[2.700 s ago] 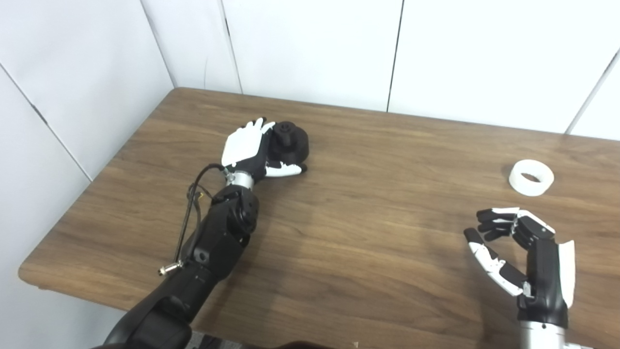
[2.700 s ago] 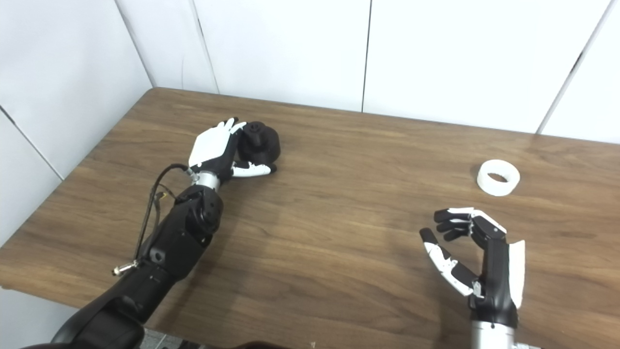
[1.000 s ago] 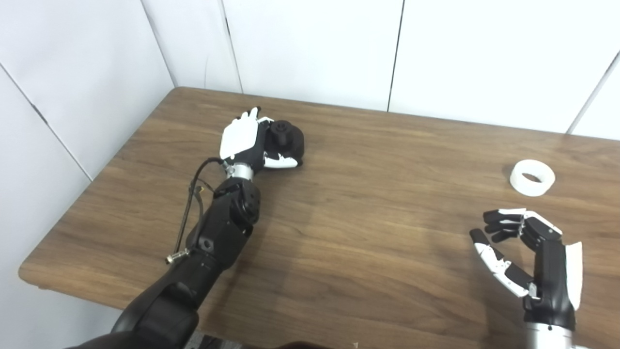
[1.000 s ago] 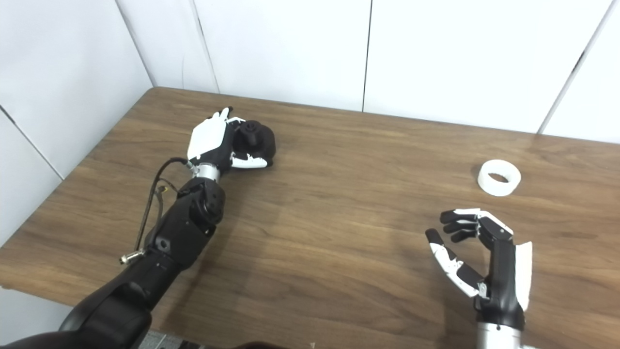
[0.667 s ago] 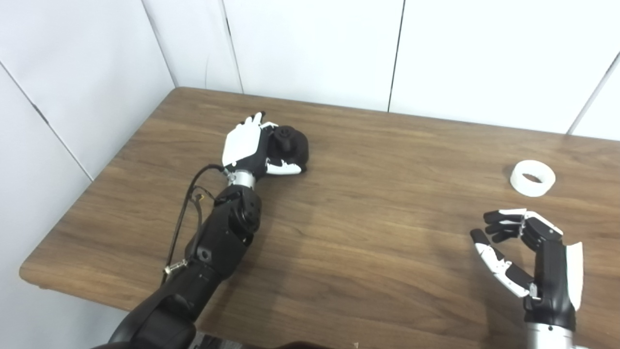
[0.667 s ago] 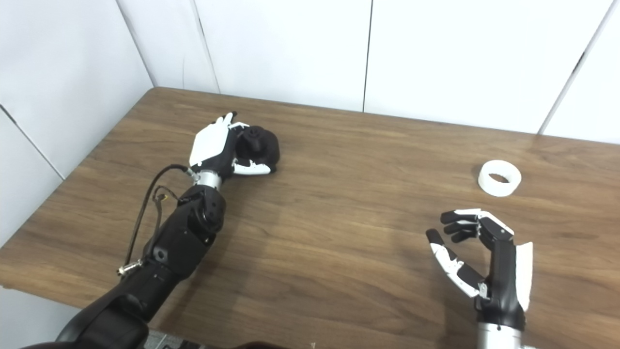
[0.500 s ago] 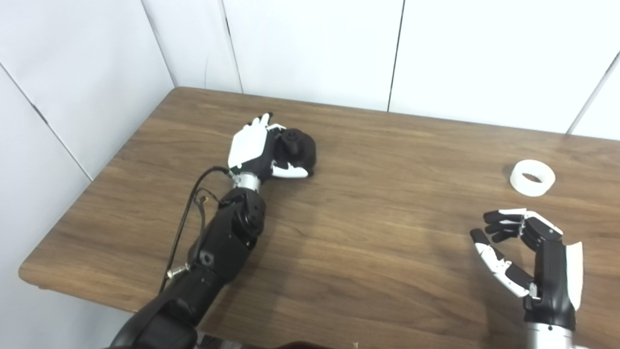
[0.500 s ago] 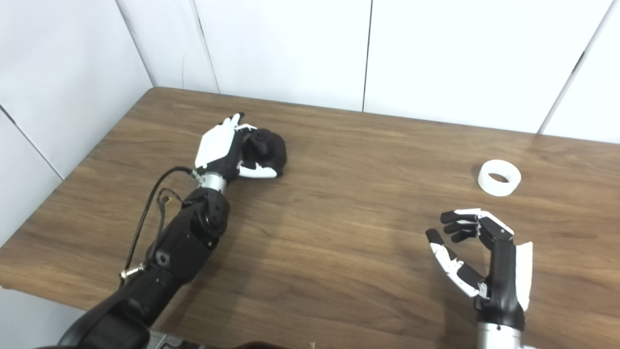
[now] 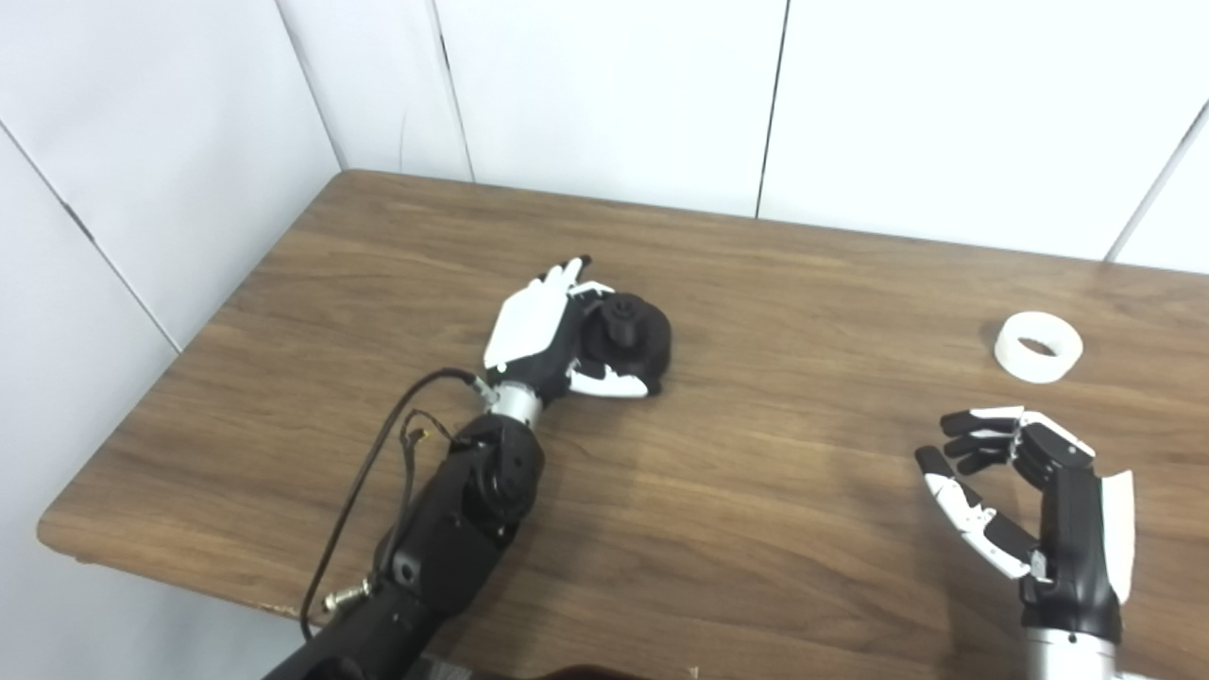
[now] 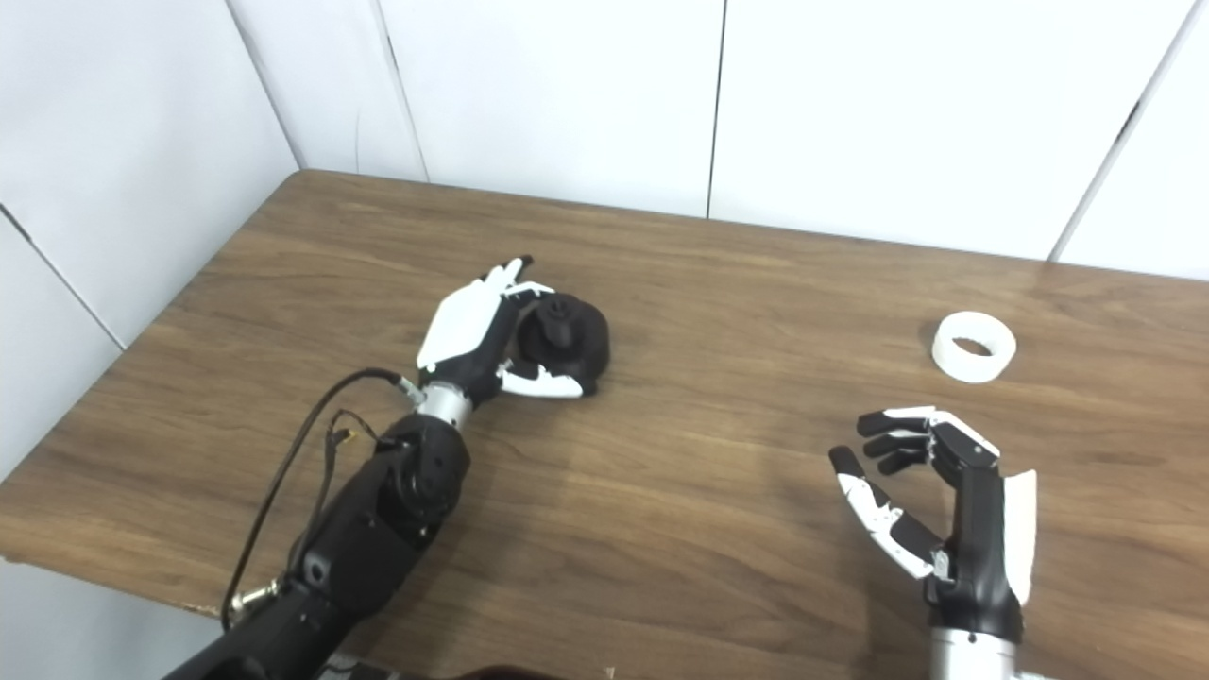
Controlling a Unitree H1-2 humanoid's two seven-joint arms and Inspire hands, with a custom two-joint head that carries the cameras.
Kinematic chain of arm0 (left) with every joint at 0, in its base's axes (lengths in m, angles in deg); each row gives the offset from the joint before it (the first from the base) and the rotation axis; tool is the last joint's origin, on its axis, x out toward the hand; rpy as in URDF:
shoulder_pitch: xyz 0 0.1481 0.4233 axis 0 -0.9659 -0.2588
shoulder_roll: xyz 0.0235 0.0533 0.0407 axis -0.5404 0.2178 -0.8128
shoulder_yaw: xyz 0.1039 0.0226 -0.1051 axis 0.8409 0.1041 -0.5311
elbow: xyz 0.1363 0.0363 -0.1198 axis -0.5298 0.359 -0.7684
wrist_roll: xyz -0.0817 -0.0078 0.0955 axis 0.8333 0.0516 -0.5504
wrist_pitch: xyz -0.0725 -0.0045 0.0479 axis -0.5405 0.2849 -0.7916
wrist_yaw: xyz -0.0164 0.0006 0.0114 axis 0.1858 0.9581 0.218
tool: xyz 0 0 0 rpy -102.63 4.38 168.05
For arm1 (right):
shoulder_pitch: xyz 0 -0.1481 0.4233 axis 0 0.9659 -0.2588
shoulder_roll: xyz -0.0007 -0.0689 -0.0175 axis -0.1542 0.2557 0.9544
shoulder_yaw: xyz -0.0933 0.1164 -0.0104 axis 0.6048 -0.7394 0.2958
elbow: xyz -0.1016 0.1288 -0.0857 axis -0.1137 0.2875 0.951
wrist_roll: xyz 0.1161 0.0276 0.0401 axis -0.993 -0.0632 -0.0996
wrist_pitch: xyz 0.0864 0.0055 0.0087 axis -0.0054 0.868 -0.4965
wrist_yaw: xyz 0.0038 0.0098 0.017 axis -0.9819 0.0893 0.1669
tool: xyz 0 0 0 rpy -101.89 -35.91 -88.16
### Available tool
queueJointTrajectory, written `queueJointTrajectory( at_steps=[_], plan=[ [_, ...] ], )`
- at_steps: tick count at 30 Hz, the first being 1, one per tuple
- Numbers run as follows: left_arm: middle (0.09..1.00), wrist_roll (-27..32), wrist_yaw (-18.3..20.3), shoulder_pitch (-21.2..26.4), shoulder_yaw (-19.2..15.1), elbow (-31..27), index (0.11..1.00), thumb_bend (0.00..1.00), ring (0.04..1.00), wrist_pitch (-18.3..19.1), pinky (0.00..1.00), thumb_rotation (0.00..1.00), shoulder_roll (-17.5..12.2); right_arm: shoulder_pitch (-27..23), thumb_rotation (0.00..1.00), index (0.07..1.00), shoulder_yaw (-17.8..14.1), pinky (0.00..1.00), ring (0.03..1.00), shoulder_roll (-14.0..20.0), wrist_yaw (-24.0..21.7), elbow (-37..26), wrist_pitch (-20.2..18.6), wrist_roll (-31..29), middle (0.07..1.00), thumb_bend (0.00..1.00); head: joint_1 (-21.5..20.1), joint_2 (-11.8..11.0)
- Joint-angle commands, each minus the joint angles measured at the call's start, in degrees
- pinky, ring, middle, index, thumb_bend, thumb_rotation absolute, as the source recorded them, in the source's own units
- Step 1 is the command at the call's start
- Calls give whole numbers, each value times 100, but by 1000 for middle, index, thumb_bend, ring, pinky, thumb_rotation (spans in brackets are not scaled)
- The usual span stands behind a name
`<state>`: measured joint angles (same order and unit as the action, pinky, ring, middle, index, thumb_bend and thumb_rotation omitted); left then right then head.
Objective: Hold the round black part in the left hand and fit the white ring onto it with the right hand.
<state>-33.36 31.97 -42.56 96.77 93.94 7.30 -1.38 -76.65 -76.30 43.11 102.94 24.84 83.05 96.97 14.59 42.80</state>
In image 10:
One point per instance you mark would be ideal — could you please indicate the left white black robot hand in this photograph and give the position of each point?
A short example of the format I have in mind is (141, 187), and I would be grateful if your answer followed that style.
(468, 326)

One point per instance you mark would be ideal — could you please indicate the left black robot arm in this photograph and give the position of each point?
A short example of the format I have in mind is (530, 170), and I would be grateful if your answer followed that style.
(378, 538)

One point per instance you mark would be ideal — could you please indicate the round black part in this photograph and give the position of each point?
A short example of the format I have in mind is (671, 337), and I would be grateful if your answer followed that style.
(581, 345)

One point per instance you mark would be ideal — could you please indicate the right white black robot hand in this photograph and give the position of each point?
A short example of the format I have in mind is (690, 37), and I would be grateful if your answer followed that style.
(978, 538)

